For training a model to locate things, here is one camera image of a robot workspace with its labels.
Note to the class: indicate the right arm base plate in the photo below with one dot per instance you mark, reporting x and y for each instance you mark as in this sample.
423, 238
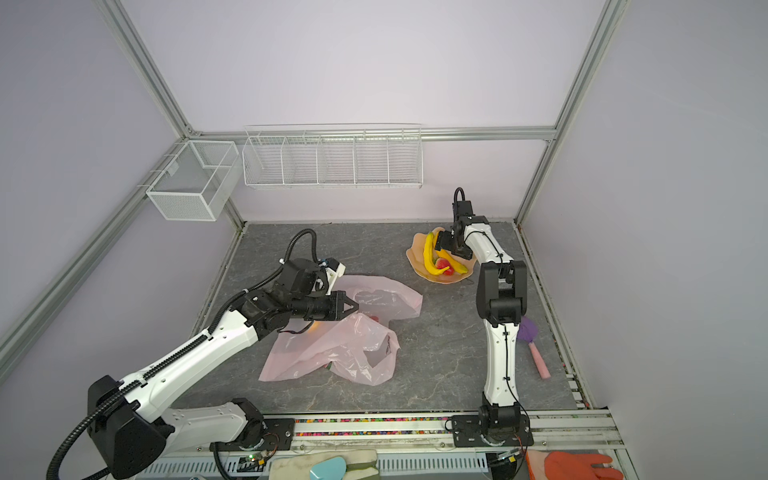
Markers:
472, 431

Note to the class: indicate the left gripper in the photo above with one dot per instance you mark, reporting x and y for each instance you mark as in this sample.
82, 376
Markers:
336, 313

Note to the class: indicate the white mesh box basket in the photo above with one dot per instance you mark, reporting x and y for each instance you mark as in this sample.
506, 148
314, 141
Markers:
198, 181

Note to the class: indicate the white wire shelf basket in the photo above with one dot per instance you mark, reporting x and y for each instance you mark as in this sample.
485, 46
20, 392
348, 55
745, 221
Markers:
333, 155

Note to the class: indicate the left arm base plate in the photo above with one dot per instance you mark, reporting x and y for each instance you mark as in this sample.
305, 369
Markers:
270, 435

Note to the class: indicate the light blue object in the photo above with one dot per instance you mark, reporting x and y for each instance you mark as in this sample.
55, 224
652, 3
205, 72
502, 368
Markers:
331, 469

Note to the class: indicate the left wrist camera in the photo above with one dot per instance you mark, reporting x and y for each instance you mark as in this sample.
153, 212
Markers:
333, 269

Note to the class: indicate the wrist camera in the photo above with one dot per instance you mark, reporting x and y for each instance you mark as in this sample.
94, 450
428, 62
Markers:
333, 269
462, 212

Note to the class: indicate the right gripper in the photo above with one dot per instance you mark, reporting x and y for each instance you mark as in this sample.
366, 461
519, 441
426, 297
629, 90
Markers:
443, 242

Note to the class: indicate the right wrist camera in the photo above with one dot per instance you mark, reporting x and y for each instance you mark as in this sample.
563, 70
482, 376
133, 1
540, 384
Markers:
462, 212

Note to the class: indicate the red rubber glove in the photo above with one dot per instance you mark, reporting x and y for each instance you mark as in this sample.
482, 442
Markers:
559, 465

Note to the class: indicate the beige scalloped fruit bowl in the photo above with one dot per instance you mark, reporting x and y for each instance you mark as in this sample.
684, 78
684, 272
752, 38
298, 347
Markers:
415, 256

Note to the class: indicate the pink plastic bag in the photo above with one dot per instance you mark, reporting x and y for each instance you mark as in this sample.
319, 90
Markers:
360, 348

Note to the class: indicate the yellow green banana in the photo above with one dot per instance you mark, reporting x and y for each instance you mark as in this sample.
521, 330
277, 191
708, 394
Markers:
428, 257

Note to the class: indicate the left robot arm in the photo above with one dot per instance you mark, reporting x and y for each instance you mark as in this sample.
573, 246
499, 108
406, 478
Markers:
132, 422

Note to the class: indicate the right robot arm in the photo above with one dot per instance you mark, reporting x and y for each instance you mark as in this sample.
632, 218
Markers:
501, 303

